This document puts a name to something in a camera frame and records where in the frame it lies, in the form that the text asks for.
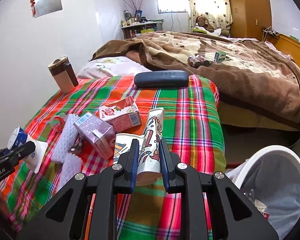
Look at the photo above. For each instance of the plaid red green tablecloth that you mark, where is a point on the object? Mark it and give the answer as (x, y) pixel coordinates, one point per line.
(187, 118)

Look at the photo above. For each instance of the small window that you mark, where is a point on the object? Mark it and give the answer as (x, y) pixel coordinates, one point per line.
(174, 6)

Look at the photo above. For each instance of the white round trash bin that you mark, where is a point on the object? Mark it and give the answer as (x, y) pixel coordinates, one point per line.
(270, 179)

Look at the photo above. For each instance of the wooden wardrobe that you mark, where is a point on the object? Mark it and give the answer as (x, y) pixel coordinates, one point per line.
(249, 18)

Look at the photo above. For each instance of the brown fleece blanket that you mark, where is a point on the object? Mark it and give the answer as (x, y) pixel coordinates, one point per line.
(257, 86)

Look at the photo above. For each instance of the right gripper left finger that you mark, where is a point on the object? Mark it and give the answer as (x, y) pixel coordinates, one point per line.
(86, 205)

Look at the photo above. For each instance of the white foam fruit net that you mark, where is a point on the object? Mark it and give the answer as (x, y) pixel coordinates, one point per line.
(66, 139)

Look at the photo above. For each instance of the pink strawberry milk carton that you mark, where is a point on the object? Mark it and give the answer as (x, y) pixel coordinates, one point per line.
(122, 114)

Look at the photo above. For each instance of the small green box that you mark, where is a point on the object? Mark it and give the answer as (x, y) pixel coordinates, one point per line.
(219, 56)

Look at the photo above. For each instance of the purple milk carton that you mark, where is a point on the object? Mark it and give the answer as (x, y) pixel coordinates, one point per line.
(98, 133)

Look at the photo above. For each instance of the silver wall poster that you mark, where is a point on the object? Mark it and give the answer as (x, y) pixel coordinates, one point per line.
(44, 7)

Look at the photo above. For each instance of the floral white pillow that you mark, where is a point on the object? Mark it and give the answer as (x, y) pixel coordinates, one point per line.
(110, 67)

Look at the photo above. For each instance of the patterned window curtain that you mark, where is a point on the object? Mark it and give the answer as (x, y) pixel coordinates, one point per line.
(217, 13)

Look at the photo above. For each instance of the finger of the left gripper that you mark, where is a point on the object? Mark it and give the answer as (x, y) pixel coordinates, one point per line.
(9, 159)

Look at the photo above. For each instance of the brown teddy bear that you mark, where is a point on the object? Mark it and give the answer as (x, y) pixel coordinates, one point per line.
(202, 21)

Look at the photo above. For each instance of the patterned paper cup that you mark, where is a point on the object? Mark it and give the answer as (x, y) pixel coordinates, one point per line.
(149, 163)
(123, 143)

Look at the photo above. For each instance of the wooden headboard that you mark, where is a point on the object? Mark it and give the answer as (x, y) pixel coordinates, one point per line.
(287, 45)

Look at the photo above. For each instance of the small toy on blanket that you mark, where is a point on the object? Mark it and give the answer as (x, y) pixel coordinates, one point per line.
(197, 61)

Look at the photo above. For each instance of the brown beige thermos cup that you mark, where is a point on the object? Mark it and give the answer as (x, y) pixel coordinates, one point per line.
(64, 75)

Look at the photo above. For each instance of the cluttered wall shelf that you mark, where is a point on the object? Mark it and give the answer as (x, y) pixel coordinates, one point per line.
(136, 25)

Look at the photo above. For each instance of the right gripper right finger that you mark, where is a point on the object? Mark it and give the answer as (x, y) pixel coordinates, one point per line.
(211, 200)

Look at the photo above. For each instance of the dark blue glasses case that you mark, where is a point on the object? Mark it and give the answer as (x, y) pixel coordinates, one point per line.
(162, 79)

